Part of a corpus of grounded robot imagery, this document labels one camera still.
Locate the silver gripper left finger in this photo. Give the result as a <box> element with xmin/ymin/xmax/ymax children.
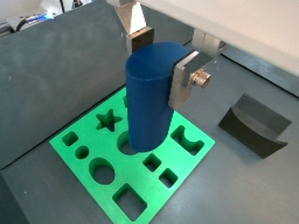
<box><xmin>107</xmin><ymin>0</ymin><xmax>155</xmax><ymax>54</ymax></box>

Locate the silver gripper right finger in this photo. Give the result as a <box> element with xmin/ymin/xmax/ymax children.
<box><xmin>168</xmin><ymin>29</ymin><xmax>227</xmax><ymax>109</ymax></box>

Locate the blue oval cylinder peg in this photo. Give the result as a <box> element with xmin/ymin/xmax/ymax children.
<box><xmin>126</xmin><ymin>42</ymin><xmax>188</xmax><ymax>152</ymax></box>

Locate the dark grey curved block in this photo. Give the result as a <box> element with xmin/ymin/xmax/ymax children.
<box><xmin>219</xmin><ymin>94</ymin><xmax>293</xmax><ymax>158</ymax></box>

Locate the white device with blue light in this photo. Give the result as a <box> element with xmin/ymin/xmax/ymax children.
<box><xmin>0</xmin><ymin>0</ymin><xmax>94</xmax><ymax>38</ymax></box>

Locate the green shape sorter board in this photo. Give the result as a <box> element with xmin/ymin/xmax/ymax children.
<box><xmin>51</xmin><ymin>90</ymin><xmax>215</xmax><ymax>224</ymax></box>

